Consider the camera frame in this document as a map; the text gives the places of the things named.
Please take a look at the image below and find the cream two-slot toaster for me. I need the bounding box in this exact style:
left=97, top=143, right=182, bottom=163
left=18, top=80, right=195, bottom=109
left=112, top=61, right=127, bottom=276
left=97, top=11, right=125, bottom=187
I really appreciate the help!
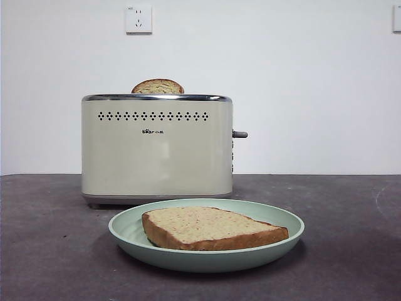
left=81, top=93, right=249, bottom=209

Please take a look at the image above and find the small brown bread slice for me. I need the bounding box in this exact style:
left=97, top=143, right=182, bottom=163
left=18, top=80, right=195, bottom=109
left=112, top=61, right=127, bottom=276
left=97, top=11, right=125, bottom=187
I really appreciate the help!
left=130, top=78, right=185, bottom=95

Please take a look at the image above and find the large brown bread slice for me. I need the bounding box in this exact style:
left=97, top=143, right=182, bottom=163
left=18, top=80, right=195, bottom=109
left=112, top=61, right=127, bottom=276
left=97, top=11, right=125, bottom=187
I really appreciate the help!
left=141, top=206, right=290, bottom=251

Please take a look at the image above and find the pale green round plate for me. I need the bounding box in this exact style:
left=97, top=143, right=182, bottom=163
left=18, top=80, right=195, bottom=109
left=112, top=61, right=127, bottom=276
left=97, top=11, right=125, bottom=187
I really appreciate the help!
left=108, top=198, right=306, bottom=273

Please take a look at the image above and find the white wall power socket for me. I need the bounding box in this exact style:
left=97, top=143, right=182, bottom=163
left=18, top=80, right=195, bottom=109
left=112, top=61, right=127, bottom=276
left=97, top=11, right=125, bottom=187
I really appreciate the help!
left=125, top=4, right=154, bottom=35

